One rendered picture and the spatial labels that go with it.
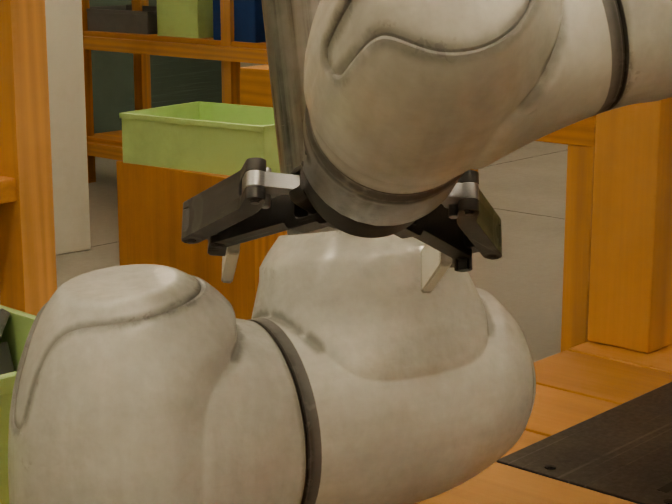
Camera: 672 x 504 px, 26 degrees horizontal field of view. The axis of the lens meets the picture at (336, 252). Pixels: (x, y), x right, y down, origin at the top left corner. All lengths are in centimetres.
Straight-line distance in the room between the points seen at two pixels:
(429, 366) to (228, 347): 15
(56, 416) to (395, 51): 44
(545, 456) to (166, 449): 55
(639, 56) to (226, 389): 40
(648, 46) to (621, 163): 113
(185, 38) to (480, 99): 696
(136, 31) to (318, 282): 693
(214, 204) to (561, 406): 82
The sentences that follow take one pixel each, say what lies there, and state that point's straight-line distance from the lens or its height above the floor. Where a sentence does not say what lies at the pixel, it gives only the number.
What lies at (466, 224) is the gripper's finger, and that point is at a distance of 87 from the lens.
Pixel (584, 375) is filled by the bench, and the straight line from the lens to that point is 174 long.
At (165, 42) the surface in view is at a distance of 761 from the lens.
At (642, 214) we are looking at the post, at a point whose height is 105.
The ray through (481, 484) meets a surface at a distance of 134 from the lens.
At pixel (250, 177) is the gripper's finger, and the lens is 83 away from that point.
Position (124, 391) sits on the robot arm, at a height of 111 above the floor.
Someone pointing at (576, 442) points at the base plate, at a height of 90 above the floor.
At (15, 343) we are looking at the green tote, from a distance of 172.
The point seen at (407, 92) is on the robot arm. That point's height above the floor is 132.
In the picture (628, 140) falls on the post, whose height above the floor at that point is 114.
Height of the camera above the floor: 139
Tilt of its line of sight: 12 degrees down
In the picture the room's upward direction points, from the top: straight up
